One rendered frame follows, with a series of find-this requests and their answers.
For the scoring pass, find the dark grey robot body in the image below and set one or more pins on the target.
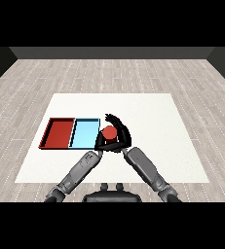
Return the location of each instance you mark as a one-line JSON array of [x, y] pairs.
[[112, 195]]

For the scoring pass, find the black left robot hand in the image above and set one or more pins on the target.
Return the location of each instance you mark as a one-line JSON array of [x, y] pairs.
[[108, 147]]

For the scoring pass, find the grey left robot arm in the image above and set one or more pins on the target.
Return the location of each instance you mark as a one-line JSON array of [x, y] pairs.
[[81, 168]]

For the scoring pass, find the red shallow open box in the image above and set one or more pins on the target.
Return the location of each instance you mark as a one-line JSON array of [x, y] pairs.
[[58, 133]]

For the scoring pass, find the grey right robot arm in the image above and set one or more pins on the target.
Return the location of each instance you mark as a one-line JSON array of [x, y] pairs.
[[143, 168]]

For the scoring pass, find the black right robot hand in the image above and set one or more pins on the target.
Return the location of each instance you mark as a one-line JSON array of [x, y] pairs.
[[125, 132]]

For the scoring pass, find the light blue shallow open box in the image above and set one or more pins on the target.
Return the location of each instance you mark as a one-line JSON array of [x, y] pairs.
[[84, 133]]

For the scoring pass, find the small red can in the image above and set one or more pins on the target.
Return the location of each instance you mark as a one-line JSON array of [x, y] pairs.
[[109, 132]]

